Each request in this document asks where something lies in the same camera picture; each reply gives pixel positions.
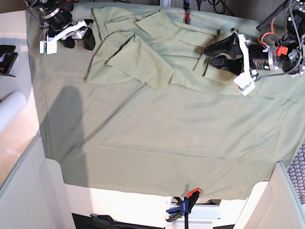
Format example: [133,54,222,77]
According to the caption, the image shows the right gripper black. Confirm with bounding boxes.
[45,11,96,51]

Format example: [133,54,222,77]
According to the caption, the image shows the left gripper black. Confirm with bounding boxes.
[203,34,270,74]

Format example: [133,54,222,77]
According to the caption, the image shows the light green T-shirt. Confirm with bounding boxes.
[86,7,254,95]

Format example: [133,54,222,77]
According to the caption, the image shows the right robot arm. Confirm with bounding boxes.
[25,0,96,54]

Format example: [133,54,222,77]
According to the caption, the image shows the orange black clamp middle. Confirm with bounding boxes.
[183,0,191,25]

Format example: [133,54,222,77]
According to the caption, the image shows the black tablet on stand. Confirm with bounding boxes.
[0,44,18,77]

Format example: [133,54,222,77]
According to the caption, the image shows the white paper roll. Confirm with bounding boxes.
[0,91,27,132]

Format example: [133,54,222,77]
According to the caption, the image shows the green table cloth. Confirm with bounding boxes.
[26,15,305,199]

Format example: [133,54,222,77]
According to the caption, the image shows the grey mesh mat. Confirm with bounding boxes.
[288,141,305,205]

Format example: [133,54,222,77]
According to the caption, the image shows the white right panel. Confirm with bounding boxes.
[234,162,305,229]

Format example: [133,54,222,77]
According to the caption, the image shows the white panel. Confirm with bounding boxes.
[0,136,75,229]
[234,162,305,229]

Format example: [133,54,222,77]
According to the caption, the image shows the blue black bar clamp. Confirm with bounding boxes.
[166,185,202,229]

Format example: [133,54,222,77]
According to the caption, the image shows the white left panel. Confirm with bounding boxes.
[0,136,75,229]

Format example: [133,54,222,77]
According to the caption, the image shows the black bag bottom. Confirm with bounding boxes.
[72,213,161,229]

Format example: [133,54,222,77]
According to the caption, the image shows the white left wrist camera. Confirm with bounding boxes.
[231,28,255,96]

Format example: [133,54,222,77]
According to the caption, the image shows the black cables on floor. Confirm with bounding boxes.
[195,0,236,16]

